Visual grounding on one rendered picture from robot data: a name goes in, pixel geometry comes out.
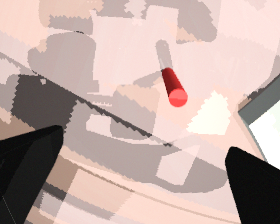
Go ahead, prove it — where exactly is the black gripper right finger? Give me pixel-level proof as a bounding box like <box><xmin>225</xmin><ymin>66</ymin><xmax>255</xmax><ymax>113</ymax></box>
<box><xmin>224</xmin><ymin>147</ymin><xmax>280</xmax><ymax>224</ymax></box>

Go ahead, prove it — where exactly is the red peg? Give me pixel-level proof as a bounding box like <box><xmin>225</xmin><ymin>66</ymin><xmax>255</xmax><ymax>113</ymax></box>
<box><xmin>161</xmin><ymin>68</ymin><xmax>188</xmax><ymax>108</ymax></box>

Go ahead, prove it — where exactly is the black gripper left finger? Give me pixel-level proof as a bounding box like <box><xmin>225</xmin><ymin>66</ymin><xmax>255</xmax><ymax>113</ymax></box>
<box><xmin>0</xmin><ymin>125</ymin><xmax>64</xmax><ymax>224</ymax></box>

